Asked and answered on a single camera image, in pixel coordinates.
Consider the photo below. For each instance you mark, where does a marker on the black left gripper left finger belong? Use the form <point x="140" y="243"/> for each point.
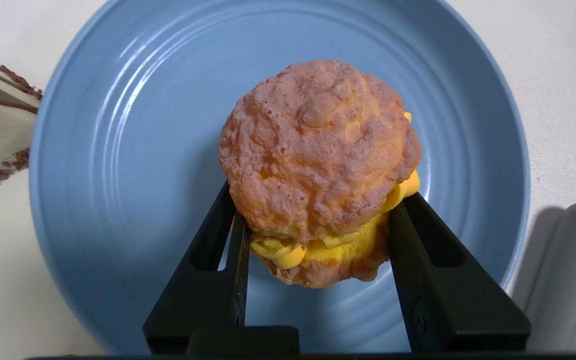
<point x="203" y="295"/>

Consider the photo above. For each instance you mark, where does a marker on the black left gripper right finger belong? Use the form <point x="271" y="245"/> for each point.
<point x="448" y="290"/>

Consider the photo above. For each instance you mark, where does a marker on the blue plate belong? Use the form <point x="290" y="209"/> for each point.
<point x="133" y="175"/>

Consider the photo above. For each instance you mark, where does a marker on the cream puff pastry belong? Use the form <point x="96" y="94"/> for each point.
<point x="318" y="160"/>

